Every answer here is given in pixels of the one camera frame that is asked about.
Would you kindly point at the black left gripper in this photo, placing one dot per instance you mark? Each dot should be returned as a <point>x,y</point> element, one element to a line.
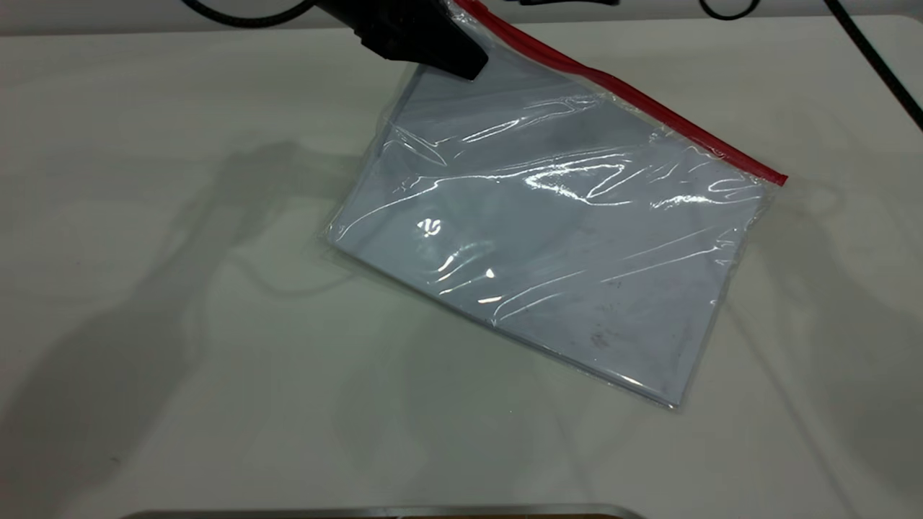
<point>389,7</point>

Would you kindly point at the clear zip bag red zipper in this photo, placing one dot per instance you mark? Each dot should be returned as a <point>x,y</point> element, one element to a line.
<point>562,238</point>

